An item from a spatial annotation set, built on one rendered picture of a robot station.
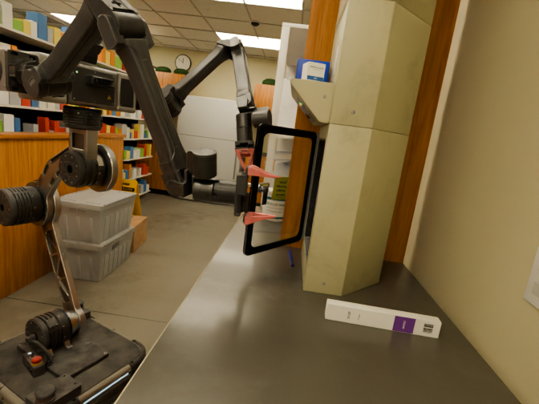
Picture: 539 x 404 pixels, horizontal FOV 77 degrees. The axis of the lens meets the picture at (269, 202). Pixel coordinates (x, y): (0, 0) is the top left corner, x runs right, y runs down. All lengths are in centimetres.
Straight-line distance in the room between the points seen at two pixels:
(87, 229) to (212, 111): 353
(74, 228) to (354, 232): 248
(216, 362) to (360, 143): 61
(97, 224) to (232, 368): 239
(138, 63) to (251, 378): 70
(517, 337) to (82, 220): 277
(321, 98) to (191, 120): 521
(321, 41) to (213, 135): 475
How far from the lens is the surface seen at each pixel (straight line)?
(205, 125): 598
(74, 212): 303
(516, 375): 93
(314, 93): 91
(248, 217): 81
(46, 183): 190
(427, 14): 112
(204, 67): 157
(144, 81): 87
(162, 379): 67
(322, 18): 134
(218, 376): 68
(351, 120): 92
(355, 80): 93
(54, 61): 113
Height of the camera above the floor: 137
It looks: 12 degrees down
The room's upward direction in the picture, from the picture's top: 7 degrees clockwise
